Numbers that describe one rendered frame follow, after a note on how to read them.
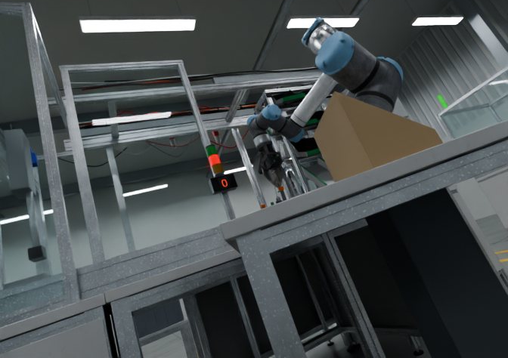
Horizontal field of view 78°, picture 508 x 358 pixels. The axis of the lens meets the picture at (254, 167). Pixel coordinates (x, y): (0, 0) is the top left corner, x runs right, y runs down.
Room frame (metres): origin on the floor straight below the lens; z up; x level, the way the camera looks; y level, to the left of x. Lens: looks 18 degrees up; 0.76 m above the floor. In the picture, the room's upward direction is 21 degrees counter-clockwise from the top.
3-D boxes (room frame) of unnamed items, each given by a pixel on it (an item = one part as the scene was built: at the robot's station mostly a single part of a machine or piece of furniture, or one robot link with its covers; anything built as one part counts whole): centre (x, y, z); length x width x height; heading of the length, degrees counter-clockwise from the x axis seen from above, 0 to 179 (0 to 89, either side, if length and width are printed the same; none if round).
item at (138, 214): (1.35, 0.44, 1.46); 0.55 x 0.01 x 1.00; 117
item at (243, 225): (0.91, -0.33, 0.84); 0.90 x 0.70 x 0.03; 95
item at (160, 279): (1.83, 0.15, 0.85); 1.50 x 1.41 x 0.03; 117
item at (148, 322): (2.99, 1.42, 0.73); 0.62 x 0.42 x 0.23; 117
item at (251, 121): (1.37, -0.08, 1.39); 0.09 x 0.08 x 0.11; 38
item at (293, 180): (2.41, -0.23, 1.32); 0.14 x 0.14 x 0.38
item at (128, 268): (1.17, 0.13, 0.91); 0.89 x 0.06 x 0.11; 117
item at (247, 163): (2.60, 0.04, 1.56); 0.04 x 0.04 x 1.39; 27
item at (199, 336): (2.95, -0.15, 0.43); 2.20 x 0.38 x 0.86; 117
